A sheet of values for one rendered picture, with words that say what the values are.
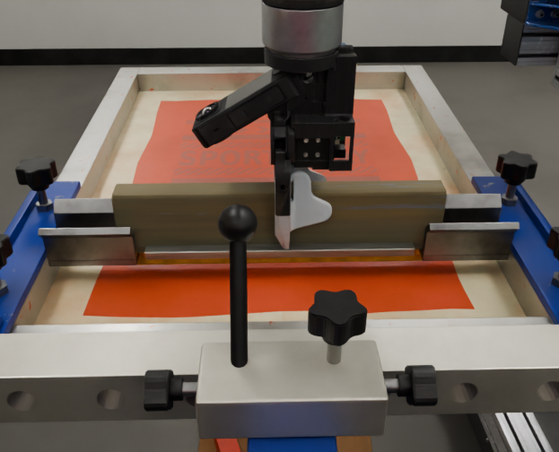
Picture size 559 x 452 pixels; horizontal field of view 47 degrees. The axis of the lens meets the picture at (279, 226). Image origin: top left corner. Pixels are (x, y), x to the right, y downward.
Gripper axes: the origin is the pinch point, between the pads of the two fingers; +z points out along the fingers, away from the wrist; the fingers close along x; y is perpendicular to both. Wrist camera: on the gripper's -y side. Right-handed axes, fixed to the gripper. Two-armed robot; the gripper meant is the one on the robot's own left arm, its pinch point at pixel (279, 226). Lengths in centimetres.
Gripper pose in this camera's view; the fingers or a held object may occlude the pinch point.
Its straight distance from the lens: 71.1
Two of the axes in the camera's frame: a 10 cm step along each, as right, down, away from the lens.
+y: 10.0, -0.1, 0.2
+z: 0.0, 8.5, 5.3
